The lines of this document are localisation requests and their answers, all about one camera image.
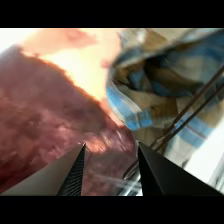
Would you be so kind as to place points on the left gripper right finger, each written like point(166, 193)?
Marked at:
point(166, 180)

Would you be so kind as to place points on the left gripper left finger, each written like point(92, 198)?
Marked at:
point(63, 176)

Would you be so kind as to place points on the blue and brown checked shirt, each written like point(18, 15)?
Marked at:
point(150, 83)

